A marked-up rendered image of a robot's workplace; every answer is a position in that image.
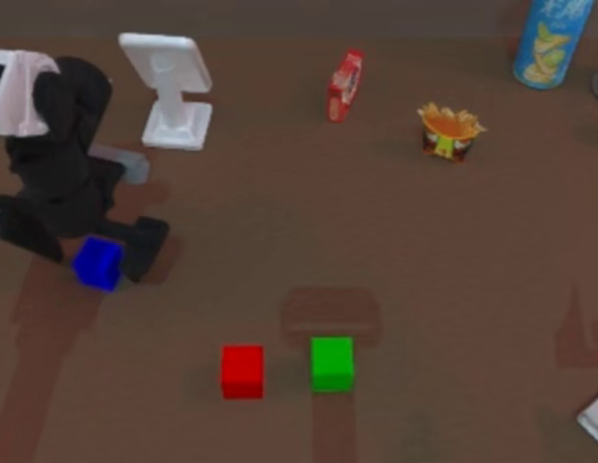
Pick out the french fries carton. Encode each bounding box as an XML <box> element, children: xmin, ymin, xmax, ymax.
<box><xmin>416</xmin><ymin>101</ymin><xmax>488</xmax><ymax>164</ymax></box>

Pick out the red snack box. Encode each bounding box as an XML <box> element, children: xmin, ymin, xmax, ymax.
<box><xmin>326</xmin><ymin>47</ymin><xmax>366</xmax><ymax>123</ymax></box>

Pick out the red cube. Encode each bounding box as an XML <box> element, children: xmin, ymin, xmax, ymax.
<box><xmin>220</xmin><ymin>343</ymin><xmax>265</xmax><ymax>400</ymax></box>

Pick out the green cube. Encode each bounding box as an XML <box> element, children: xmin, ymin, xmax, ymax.
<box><xmin>310</xmin><ymin>336</ymin><xmax>355</xmax><ymax>393</ymax></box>

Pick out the white phone stand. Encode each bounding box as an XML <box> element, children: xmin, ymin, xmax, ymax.
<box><xmin>118</xmin><ymin>32</ymin><xmax>214</xmax><ymax>151</ymax></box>

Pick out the grey camera box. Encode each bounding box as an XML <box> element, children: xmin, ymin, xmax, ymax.
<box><xmin>89</xmin><ymin>144</ymin><xmax>150</xmax><ymax>185</ymax></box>

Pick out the blue chips can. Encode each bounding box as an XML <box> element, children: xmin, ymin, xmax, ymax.
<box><xmin>512</xmin><ymin>0</ymin><xmax>595</xmax><ymax>90</ymax></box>

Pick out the blue cube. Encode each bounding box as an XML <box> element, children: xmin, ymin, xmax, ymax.
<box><xmin>70</xmin><ymin>235</ymin><xmax>124</xmax><ymax>293</ymax></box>

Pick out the white flat object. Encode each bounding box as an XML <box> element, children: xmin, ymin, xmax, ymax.
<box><xmin>576</xmin><ymin>391</ymin><xmax>598</xmax><ymax>449</ymax></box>

